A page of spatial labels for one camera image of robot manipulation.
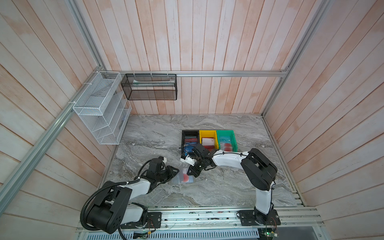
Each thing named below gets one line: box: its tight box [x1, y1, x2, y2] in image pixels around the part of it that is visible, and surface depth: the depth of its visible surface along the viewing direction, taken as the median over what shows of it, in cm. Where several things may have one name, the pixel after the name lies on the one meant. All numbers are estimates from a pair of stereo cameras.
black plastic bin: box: [181, 130, 200, 155], surface depth 103 cm
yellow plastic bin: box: [199, 130, 219, 150], surface depth 103 cm
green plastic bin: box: [216, 130, 239, 152], surface depth 103 cm
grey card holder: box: [171, 167, 195, 184], surface depth 87 cm
